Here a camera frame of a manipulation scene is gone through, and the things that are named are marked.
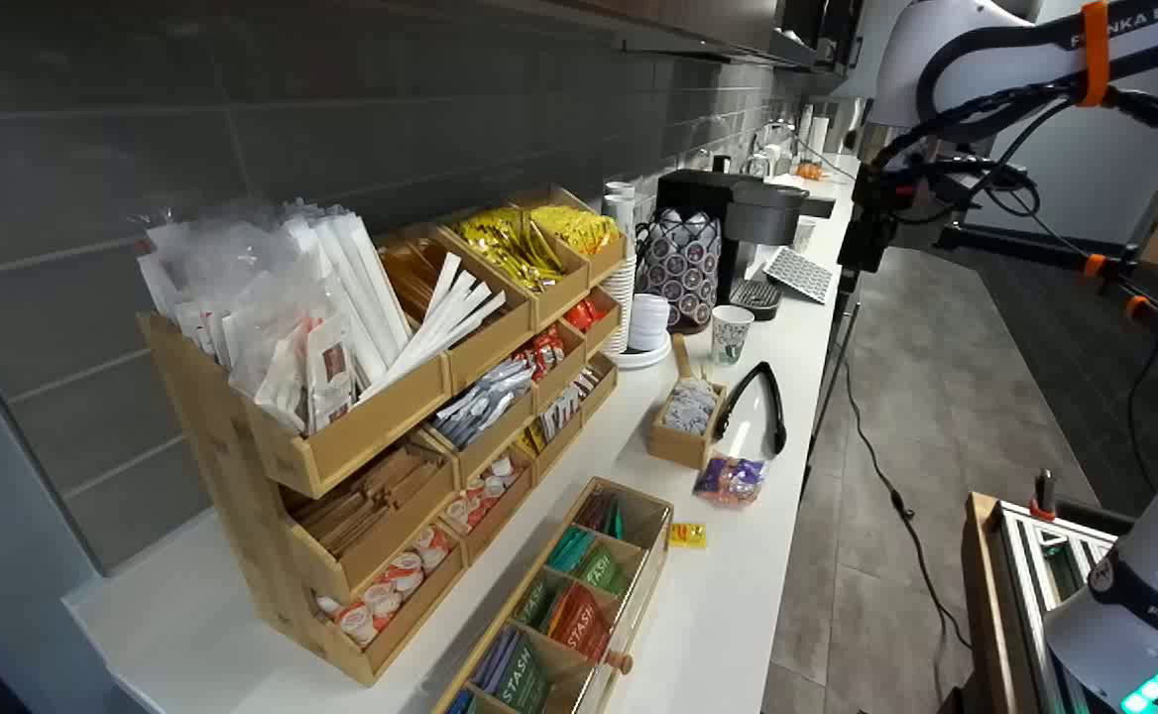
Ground small bamboo creamer box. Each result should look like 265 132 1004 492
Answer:
645 382 721 469

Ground silver tablet device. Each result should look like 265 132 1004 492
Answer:
765 246 832 303

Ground black floor cable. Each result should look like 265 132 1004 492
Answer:
835 292 976 666

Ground black wire pod holder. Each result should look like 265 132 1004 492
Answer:
633 209 721 330

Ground single paper cup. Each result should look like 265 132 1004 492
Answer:
711 304 754 363

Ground gold yellow sachets pile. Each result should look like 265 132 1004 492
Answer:
460 207 563 292

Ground bright yellow sachets pile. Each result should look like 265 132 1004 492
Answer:
530 202 618 254

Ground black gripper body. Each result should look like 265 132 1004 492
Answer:
843 168 901 271

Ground clear plastic cutlery packets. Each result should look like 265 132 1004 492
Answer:
138 202 411 432

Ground left paper cup stack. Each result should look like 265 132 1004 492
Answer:
601 182 633 355

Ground wooden aluminium frame stand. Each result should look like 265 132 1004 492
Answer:
959 492 1113 714

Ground orange cable strap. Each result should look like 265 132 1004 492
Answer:
1073 0 1117 110

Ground white wrapped stir sticks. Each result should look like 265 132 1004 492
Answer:
388 254 503 375

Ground small yellow sachet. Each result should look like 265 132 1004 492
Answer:
668 523 707 546

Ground black tongs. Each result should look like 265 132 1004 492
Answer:
711 362 790 456

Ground bamboo tea bag box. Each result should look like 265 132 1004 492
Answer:
433 478 672 714

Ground bamboo three-tier condiment rack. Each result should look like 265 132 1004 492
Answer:
144 189 621 683

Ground red sachets pile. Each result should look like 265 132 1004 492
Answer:
563 297 612 333

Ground purple snack packet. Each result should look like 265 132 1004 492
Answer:
695 456 765 508

